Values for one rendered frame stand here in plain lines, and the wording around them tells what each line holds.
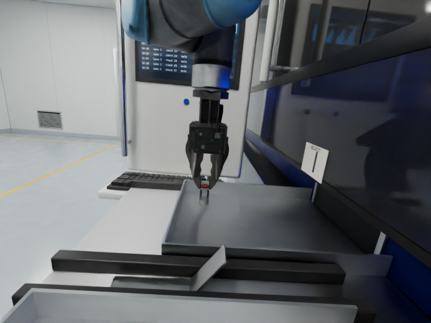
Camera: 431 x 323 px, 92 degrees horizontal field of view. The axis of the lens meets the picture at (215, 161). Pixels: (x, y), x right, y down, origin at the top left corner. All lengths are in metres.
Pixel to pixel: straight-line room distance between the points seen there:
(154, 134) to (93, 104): 5.28
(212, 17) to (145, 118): 0.70
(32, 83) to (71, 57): 1.17
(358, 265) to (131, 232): 0.37
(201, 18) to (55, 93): 6.39
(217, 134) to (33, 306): 0.32
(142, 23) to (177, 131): 0.58
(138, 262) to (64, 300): 0.08
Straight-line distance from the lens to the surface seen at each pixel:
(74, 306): 0.30
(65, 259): 0.36
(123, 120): 0.88
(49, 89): 6.68
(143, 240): 0.40
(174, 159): 0.91
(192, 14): 0.27
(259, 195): 0.58
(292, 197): 0.61
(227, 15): 0.25
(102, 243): 0.41
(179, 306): 0.27
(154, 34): 0.36
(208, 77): 0.40
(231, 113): 0.86
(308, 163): 0.46
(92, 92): 6.15
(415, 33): 0.33
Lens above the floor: 1.11
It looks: 15 degrees down
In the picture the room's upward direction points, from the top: 5 degrees clockwise
